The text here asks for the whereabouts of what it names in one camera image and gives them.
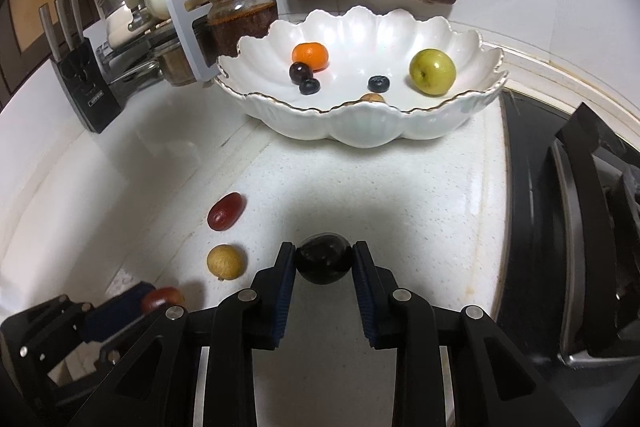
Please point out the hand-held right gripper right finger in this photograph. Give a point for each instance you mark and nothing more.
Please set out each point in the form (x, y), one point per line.
(367, 297)

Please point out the red cherry tomato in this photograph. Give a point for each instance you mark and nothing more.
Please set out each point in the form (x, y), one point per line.
(160, 299)
(226, 211)

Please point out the glass jar with green lid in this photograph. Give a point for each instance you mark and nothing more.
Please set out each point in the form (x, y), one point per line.
(245, 19)

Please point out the black gas stove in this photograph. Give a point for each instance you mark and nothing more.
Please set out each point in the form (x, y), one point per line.
(575, 232)

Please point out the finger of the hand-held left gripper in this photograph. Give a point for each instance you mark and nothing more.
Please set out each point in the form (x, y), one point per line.
(112, 353)
(115, 309)

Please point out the grey plastic board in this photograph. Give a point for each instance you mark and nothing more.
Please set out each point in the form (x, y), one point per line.
(192, 42)

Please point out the blueberry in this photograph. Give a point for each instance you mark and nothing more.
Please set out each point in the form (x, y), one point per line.
(310, 86)
(378, 83)

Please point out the white scalloped bowl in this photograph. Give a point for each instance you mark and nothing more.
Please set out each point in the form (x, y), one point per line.
(350, 117)

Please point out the tan longan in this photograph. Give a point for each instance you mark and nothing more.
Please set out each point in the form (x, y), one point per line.
(226, 261)
(372, 98)

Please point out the green jujube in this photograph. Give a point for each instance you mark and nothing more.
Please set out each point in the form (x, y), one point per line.
(432, 72)

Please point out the orange tangerine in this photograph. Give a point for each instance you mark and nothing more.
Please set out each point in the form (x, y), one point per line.
(310, 56)

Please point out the large dark grape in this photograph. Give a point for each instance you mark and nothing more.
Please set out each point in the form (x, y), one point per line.
(322, 264)

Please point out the metal pot rack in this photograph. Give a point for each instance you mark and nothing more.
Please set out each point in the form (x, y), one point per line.
(150, 34)

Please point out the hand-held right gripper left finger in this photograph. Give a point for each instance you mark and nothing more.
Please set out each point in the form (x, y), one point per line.
(280, 297)

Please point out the black knife block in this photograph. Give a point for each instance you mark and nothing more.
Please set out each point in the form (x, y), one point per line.
(87, 87)

